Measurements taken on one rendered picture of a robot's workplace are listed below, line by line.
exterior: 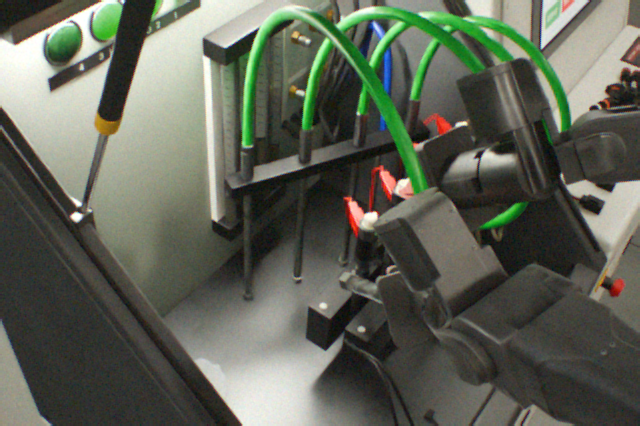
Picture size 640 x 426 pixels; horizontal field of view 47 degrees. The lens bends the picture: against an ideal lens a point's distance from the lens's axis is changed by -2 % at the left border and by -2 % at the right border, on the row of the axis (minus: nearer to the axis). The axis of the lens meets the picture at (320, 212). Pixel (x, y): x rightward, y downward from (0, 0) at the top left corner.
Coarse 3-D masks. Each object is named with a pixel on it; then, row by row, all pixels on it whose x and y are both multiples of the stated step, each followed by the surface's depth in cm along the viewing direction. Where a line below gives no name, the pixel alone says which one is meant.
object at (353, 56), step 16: (272, 16) 79; (288, 16) 75; (304, 16) 72; (320, 16) 71; (272, 32) 82; (336, 32) 69; (256, 48) 85; (352, 48) 68; (256, 64) 88; (352, 64) 68; (368, 64) 67; (256, 80) 91; (368, 80) 66; (384, 96) 66; (384, 112) 66; (400, 128) 65; (400, 144) 65; (416, 160) 65; (416, 176) 65; (416, 192) 66
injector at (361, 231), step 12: (360, 228) 93; (360, 240) 94; (372, 240) 94; (360, 252) 96; (372, 252) 96; (360, 264) 97; (372, 264) 97; (384, 264) 95; (360, 276) 99; (360, 300) 103
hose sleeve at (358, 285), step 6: (354, 276) 84; (348, 282) 84; (354, 282) 83; (360, 282) 82; (366, 282) 82; (372, 282) 81; (354, 288) 83; (360, 288) 82; (366, 288) 81; (372, 288) 80; (360, 294) 82; (366, 294) 81; (372, 294) 80; (378, 294) 79; (378, 300) 79
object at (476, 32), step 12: (420, 12) 91; (432, 12) 89; (396, 24) 93; (444, 24) 89; (456, 24) 88; (468, 24) 87; (384, 36) 96; (396, 36) 94; (480, 36) 87; (492, 36) 87; (384, 48) 96; (492, 48) 87; (504, 48) 86; (372, 60) 99; (504, 60) 86; (360, 96) 104; (360, 108) 105; (360, 120) 106; (360, 132) 108; (360, 144) 109
